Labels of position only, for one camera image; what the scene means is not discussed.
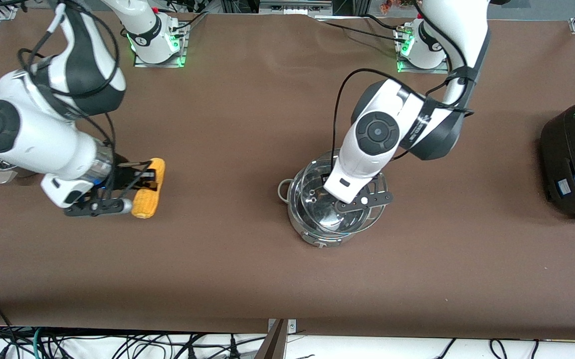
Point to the grey metal box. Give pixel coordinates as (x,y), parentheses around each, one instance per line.
(294,7)

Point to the grey slanted post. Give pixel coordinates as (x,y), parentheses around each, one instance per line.
(273,346)

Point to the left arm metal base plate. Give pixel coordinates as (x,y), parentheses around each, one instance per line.
(422,71)

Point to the glass pot lid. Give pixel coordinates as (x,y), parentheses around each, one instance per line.
(312,209)

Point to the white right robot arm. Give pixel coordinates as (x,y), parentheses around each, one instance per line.
(43,144)

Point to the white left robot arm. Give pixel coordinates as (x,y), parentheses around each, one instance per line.
(417,124)

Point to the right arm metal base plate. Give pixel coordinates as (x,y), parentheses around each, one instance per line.
(182,50)

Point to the small metal table bracket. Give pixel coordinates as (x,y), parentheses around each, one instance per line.
(292,326)

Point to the brown table cover sheet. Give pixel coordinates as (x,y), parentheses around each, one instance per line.
(247,124)

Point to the yellow corn cob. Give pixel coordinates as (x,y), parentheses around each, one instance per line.
(142,207)

